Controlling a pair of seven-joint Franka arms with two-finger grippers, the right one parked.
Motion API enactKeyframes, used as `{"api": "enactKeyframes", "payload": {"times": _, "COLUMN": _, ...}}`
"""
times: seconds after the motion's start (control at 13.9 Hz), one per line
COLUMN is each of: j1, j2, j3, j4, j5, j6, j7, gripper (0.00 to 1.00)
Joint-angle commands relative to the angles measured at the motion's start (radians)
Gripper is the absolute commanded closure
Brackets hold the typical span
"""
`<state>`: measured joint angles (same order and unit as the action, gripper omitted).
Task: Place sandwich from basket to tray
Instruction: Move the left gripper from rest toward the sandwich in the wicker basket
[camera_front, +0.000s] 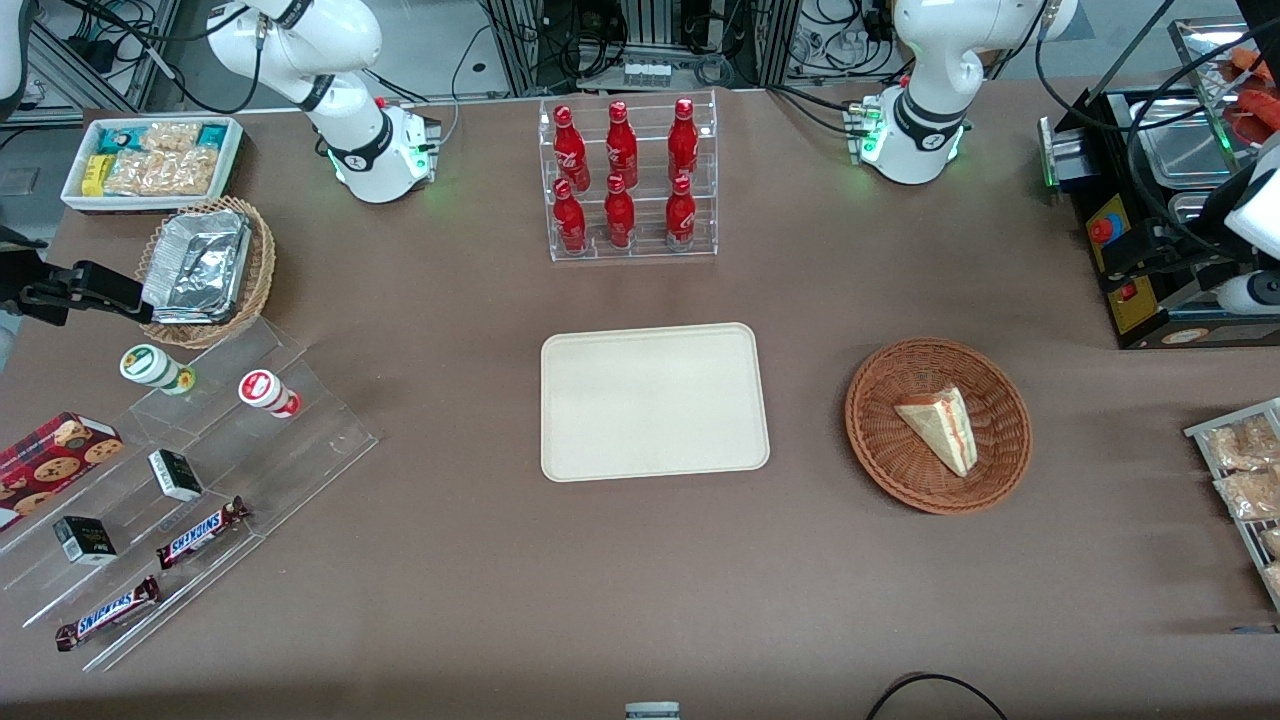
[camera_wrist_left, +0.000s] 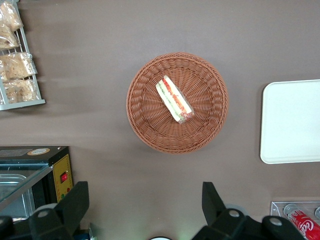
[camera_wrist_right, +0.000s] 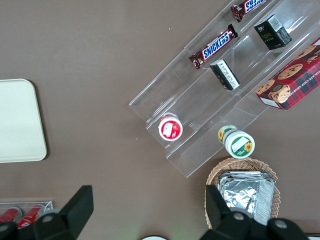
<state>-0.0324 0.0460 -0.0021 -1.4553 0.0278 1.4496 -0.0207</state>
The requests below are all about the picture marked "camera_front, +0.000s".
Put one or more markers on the small clear cracker bag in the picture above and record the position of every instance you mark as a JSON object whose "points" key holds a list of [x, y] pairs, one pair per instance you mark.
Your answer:
{"points": [[170, 136]]}

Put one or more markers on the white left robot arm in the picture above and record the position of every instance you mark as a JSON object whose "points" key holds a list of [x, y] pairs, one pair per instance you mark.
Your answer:
{"points": [[915, 140]]}

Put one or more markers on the yellow snack packet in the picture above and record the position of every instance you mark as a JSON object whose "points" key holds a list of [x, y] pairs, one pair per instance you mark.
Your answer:
{"points": [[96, 175]]}

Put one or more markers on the red cola bottle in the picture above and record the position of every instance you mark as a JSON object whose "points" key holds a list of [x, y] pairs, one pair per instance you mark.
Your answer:
{"points": [[569, 150], [683, 140], [619, 215], [621, 145], [570, 222], [680, 215]]}

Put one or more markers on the teal snack packet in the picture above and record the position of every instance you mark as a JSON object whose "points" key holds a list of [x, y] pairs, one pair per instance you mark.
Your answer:
{"points": [[212, 136], [118, 138]]}

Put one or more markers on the grey device top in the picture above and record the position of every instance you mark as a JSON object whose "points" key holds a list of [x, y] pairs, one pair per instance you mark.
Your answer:
{"points": [[652, 711]]}

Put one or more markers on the red food in case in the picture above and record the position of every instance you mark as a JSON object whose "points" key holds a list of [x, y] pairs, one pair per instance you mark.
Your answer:
{"points": [[1258, 110]]}

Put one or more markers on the cream plastic tray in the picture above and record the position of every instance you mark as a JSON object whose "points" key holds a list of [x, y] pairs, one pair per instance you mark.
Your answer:
{"points": [[650, 400]]}

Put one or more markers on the black hot food display case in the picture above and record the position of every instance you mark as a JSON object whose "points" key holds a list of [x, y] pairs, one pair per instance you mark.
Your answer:
{"points": [[1140, 315]]}

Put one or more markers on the clear bag of crackers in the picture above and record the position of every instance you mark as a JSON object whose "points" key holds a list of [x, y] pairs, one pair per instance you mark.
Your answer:
{"points": [[1272, 542], [1274, 580], [1250, 495], [1240, 445]]}

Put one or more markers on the stainless steel pan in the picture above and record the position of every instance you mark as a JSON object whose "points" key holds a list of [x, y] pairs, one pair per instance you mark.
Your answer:
{"points": [[1180, 145]]}

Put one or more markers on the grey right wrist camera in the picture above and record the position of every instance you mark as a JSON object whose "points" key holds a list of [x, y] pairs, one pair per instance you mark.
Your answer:
{"points": [[7, 340]]}

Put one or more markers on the round brown wicker basket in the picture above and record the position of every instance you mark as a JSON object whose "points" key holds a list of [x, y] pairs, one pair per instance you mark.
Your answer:
{"points": [[900, 460]]}

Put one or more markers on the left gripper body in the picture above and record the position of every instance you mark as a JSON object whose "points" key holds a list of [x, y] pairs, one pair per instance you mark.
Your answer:
{"points": [[1188, 250]]}

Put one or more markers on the small dark carton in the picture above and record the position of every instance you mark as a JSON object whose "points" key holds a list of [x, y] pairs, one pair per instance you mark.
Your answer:
{"points": [[85, 540], [175, 475]]}

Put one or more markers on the aluminium foil container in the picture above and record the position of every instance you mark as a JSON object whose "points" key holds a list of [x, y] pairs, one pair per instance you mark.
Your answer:
{"points": [[195, 265]]}

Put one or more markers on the large clear cracker bag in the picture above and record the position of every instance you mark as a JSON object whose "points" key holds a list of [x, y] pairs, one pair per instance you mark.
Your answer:
{"points": [[160, 172]]}

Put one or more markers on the red lid drink cup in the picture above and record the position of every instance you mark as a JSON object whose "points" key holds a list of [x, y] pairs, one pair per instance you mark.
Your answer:
{"points": [[265, 390]]}

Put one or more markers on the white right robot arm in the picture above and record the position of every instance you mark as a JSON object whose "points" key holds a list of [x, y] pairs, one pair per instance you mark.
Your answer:
{"points": [[365, 150]]}

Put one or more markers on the light wicker basket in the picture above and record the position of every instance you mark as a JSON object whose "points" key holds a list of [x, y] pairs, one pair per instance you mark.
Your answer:
{"points": [[258, 270]]}

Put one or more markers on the clear acrylic stepped shelf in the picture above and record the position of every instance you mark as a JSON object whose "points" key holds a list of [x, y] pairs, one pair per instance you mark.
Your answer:
{"points": [[300, 450]]}

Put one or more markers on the triangular sandwich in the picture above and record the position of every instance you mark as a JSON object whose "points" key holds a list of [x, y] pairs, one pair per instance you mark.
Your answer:
{"points": [[940, 425]]}

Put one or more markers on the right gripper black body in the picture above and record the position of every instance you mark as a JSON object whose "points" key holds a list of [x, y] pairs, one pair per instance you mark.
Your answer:
{"points": [[30, 297]]}

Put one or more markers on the Snickers chocolate bar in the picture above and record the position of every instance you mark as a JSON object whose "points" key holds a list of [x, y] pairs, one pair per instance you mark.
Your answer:
{"points": [[200, 533], [108, 612]]}

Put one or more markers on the white rectangular snack bin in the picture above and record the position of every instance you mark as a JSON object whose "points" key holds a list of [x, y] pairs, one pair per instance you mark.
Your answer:
{"points": [[75, 190]]}

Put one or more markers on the grey metal box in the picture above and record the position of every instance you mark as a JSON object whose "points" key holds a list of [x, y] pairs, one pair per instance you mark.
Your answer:
{"points": [[1068, 150]]}

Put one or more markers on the green lid drink cup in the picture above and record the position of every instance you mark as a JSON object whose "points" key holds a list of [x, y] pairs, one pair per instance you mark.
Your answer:
{"points": [[150, 366]]}

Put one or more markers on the clear acrylic bottle rack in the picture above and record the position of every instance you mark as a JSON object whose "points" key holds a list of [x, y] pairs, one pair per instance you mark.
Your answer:
{"points": [[650, 215]]}

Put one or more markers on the aluminium frame rack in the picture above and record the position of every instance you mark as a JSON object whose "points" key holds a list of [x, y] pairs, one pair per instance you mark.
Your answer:
{"points": [[520, 50]]}

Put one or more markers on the white power strip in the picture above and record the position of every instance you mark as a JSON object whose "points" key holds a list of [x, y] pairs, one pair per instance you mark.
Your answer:
{"points": [[645, 73]]}

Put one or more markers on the red chocolate cookie box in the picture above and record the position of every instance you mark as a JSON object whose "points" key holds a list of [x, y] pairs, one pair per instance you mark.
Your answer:
{"points": [[55, 460]]}

